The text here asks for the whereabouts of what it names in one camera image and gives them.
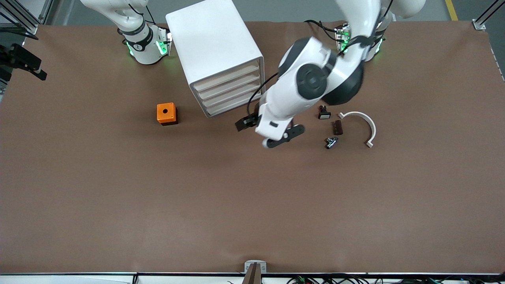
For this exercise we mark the white plastic drawer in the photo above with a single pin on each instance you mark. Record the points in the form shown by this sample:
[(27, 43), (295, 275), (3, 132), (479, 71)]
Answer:
[(230, 86), (234, 104), (227, 78), (232, 96)]

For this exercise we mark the white table edge rail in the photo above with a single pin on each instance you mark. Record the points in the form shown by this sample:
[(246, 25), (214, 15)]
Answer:
[(79, 279)]

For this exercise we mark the orange button enclosure box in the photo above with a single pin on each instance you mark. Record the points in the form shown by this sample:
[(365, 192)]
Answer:
[(165, 112)]

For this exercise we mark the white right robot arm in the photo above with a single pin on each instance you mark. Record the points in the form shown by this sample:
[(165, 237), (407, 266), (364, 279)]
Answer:
[(140, 43)]

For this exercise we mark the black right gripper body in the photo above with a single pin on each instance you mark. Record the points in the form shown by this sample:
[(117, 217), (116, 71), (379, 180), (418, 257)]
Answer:
[(23, 59)]

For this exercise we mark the grey metal edge bracket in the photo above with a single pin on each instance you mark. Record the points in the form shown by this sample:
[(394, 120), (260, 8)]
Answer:
[(247, 265)]

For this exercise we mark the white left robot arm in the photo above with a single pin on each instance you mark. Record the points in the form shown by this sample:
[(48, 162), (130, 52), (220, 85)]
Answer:
[(284, 94)]

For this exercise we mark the black switch with white cap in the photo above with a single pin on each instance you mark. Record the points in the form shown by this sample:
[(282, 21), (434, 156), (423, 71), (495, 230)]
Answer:
[(324, 115)]

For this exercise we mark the silver metal tee fitting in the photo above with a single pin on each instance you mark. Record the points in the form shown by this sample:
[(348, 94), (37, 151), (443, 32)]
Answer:
[(330, 143)]

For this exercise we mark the white drawer cabinet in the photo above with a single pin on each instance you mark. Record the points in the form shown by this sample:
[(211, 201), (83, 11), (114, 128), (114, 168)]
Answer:
[(213, 39)]

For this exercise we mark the right arm base connector block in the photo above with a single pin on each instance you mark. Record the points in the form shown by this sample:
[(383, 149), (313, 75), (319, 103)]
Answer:
[(163, 39)]

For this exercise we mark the dark brown cylinder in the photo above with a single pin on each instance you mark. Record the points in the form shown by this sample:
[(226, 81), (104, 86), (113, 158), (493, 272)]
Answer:
[(337, 127)]

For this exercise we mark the left arm base connector block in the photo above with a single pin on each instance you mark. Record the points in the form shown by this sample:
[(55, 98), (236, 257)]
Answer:
[(342, 37)]

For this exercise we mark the aluminium frame post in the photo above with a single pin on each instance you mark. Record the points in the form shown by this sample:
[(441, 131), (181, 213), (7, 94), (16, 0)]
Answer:
[(29, 25), (479, 23)]

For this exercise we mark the brown table cover sheet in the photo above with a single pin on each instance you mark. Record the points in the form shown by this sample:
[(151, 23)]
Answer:
[(118, 197)]

